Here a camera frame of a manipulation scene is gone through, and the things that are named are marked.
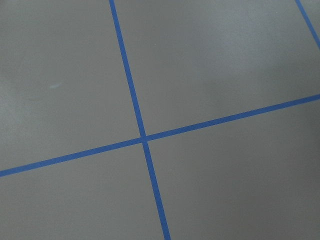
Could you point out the brown paper table mat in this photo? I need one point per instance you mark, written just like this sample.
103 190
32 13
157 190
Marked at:
159 120

